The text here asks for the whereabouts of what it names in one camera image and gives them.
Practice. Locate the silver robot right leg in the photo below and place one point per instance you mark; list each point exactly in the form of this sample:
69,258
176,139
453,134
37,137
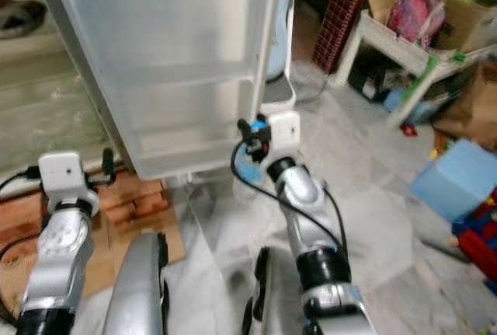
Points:
279,296

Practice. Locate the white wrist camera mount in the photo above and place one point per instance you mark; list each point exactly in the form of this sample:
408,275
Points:
286,133
64,178

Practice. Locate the silver robot left leg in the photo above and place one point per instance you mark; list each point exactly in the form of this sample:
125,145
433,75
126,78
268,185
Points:
136,288

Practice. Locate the small red toy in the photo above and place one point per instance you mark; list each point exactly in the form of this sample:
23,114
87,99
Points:
408,128

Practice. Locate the brown cardboard box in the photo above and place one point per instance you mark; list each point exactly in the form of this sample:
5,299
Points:
470,24

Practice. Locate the blue plastic storage bin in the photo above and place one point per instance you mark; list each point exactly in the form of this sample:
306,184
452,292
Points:
408,106

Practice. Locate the white open fridge door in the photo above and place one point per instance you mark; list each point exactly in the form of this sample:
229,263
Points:
171,63

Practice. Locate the light blue cube box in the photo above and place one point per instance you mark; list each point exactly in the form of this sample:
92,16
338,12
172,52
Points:
454,183

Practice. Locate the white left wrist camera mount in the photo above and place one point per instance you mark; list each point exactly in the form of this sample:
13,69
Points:
64,178

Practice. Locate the clear fridge crisper drawer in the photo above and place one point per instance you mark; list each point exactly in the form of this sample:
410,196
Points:
46,125

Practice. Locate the pink backpack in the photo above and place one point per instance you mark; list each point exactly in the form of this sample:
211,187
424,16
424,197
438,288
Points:
415,16

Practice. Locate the red brown bricks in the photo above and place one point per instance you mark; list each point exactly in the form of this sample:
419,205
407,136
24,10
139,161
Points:
136,203

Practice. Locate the silver robot leg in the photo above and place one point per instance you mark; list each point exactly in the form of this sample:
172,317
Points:
136,288
279,296

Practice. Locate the white fridge body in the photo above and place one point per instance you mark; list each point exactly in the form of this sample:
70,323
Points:
39,71

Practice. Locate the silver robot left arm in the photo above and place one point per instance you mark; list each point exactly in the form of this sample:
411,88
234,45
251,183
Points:
58,265

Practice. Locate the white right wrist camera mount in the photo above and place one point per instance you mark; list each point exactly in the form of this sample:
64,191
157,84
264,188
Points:
286,133

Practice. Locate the dark bag of food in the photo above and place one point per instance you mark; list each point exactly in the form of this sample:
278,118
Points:
19,16

